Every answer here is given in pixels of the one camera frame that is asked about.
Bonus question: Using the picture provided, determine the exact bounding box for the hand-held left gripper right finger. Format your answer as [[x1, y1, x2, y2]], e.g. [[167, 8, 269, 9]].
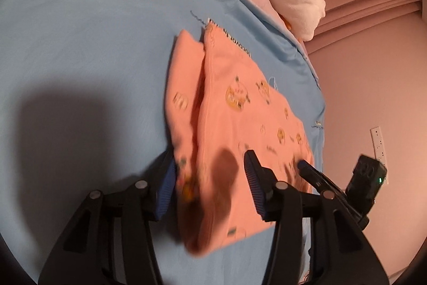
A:
[[243, 150, 389, 285]]

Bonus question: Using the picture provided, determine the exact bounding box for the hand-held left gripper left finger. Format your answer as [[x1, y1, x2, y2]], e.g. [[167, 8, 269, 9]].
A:
[[37, 151, 177, 285]]

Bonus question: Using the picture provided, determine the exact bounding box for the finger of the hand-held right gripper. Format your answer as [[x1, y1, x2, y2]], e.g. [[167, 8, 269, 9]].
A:
[[298, 160, 347, 199]]

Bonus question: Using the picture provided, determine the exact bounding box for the blue floral duvet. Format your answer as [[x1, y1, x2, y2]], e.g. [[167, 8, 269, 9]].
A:
[[0, 0, 326, 285]]

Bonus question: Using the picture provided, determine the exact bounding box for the orange plush toy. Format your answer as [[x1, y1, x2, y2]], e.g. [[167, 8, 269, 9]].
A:
[[278, 14, 295, 31]]

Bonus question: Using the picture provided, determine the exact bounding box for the white wall socket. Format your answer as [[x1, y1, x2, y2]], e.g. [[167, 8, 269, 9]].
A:
[[370, 126, 388, 169]]

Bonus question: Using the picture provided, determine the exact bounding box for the orange printed long-sleeve shirt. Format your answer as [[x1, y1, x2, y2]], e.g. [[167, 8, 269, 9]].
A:
[[165, 23, 316, 255]]

